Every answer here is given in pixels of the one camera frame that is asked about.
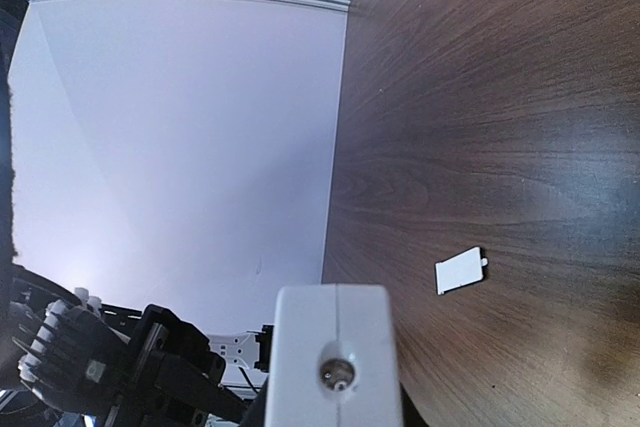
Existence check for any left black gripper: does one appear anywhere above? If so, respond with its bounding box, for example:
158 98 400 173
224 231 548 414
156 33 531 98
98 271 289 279
99 305 247 426

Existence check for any white remote control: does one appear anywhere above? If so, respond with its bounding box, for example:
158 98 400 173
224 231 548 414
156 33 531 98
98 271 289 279
265 284 403 427

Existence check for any white battery cover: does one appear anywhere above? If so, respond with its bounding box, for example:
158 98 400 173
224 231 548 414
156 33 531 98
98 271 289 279
435 246 488 295

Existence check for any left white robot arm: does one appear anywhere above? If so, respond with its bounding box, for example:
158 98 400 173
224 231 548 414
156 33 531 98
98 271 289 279
1 265 248 426

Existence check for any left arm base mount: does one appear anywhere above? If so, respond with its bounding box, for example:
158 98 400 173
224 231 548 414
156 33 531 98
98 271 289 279
208 324 274 392

